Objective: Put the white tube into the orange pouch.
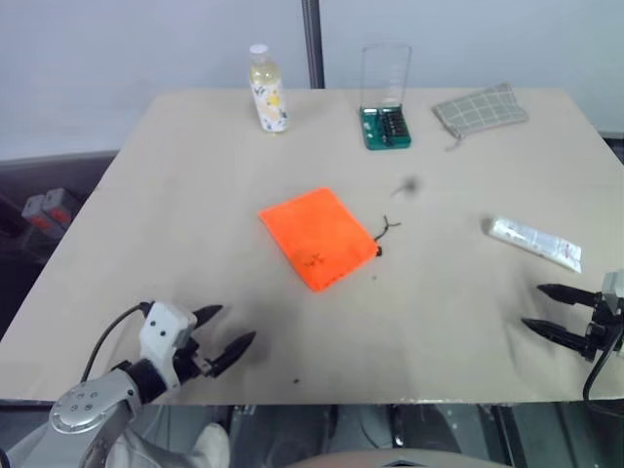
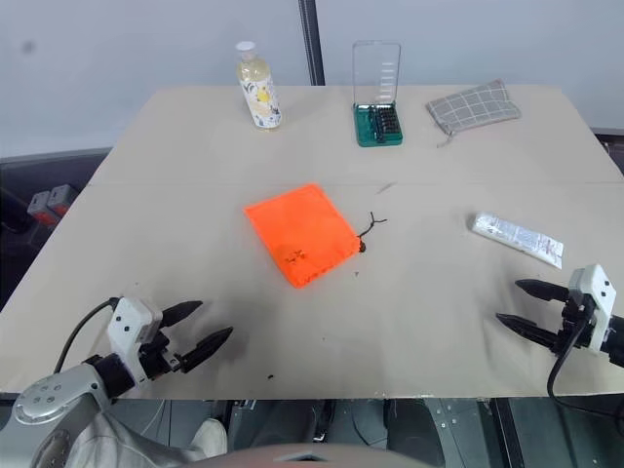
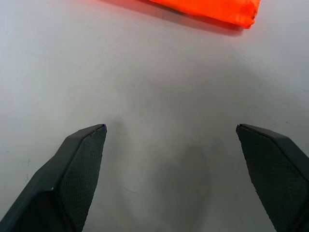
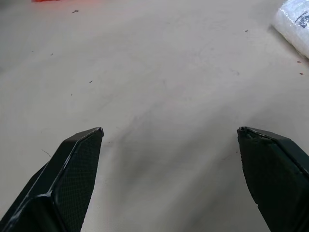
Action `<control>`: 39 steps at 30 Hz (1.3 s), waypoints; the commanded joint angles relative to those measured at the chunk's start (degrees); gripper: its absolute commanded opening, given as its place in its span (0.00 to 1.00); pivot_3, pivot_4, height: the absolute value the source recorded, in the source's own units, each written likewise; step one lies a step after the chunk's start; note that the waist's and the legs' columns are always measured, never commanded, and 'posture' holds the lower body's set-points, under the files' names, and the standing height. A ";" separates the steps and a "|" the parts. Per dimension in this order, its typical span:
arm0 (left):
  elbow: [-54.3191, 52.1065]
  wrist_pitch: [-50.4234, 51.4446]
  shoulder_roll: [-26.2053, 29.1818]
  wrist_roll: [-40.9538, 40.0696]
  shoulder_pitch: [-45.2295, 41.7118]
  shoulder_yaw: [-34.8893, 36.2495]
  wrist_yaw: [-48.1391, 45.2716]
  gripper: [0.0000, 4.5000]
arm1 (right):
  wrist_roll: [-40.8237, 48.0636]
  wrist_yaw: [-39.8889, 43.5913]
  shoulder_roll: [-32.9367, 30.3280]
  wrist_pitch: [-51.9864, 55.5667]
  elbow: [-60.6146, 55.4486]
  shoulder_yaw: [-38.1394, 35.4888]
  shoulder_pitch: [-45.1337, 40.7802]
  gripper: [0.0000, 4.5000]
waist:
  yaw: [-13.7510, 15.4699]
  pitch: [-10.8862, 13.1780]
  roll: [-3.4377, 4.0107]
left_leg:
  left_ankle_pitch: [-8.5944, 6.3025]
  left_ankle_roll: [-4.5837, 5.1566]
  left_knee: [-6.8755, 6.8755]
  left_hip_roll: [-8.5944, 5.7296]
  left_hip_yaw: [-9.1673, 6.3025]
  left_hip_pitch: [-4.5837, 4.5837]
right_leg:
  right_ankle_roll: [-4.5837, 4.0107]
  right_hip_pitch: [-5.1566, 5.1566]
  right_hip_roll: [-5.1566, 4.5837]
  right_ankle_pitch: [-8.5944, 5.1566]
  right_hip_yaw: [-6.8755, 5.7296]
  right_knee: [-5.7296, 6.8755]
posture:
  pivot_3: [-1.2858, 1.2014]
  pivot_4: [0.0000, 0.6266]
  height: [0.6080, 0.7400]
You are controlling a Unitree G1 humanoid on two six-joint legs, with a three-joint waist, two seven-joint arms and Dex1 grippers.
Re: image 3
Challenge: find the orange cloth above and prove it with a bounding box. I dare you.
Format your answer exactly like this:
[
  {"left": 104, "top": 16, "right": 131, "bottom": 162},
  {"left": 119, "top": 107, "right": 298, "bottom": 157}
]
[{"left": 100, "top": 0, "right": 262, "bottom": 29}]

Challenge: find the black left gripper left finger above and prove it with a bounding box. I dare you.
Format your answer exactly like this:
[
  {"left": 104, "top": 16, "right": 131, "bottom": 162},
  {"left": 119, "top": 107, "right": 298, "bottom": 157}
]
[{"left": 0, "top": 123, "right": 108, "bottom": 232}]

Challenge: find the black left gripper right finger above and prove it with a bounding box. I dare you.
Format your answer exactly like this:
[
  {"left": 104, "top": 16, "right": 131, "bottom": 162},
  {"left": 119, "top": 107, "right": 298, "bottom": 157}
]
[{"left": 236, "top": 123, "right": 309, "bottom": 232}]

